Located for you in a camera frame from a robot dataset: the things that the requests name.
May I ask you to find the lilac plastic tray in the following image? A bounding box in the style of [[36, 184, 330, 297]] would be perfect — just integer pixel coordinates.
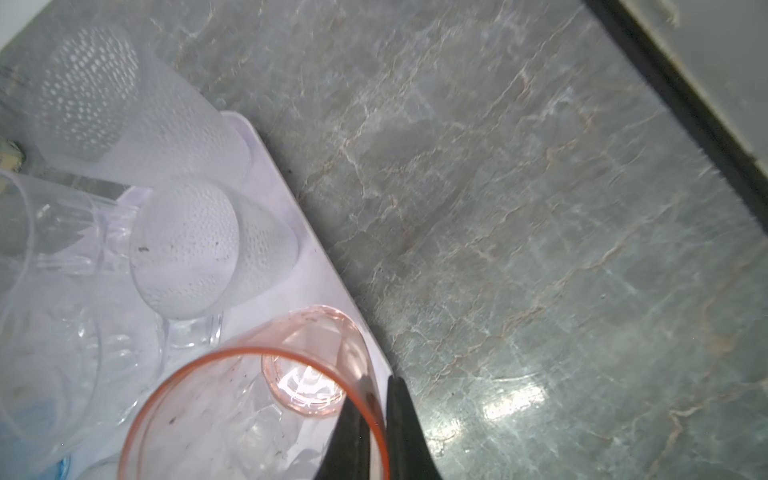
[[35, 110, 394, 480]]

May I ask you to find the blue drinking glass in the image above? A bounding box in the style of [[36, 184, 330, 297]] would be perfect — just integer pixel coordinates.
[[1, 423, 71, 479]]

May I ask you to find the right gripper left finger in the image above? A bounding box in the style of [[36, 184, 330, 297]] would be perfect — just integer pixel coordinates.
[[314, 397, 371, 480]]

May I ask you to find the frosted dotted glass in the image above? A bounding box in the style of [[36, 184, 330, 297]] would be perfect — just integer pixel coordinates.
[[27, 24, 252, 188], [129, 177, 299, 320]]

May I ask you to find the clear ribbed glass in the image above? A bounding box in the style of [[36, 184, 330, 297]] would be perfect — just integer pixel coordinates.
[[1, 171, 137, 282]]

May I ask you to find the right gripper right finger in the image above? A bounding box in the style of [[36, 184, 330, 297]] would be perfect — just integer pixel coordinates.
[[386, 375, 442, 480]]

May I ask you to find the pink drinking glass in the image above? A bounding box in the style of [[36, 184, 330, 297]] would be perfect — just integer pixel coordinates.
[[118, 305, 390, 479]]

